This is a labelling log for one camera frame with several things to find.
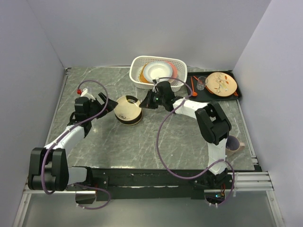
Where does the orange woven tray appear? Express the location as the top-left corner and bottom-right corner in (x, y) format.
(139, 64), (149, 84)

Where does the pink purple mug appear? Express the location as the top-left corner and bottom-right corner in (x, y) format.
(225, 135), (245, 157)

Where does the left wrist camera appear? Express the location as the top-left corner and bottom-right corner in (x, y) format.
(77, 88), (96, 100)

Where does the cream green glazed saucer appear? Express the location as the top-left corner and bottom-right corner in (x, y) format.
(114, 95), (142, 125)

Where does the black glossy saucer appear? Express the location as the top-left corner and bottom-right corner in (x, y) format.
(115, 104), (143, 125)

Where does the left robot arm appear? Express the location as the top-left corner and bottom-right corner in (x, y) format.
(28, 93), (118, 193)

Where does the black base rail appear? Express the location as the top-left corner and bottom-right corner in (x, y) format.
(67, 168), (263, 203)

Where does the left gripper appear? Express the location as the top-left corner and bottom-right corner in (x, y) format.
(87, 92), (118, 120)

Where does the white scalloped bowl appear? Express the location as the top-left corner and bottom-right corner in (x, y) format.
(143, 61), (173, 83)

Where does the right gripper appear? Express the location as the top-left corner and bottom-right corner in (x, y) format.
(139, 89), (166, 110)

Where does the cream plate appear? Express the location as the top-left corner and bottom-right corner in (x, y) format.
(166, 61), (178, 83)

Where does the clear glass cup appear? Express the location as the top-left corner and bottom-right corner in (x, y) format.
(196, 76), (209, 91)

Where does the white perforated plastic bin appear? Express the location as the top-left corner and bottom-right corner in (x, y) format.
(129, 56), (187, 92)

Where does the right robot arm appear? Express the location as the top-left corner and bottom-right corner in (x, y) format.
(140, 81), (232, 188)

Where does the small beige saucer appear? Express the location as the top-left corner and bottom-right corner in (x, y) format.
(118, 116), (142, 126)

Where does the floral peach plate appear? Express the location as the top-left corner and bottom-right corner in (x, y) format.
(206, 72), (238, 97)

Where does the orange plastic spoon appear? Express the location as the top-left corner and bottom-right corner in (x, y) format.
(191, 77), (198, 97)

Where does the black serving tray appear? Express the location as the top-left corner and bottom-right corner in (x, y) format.
(186, 71), (242, 102)

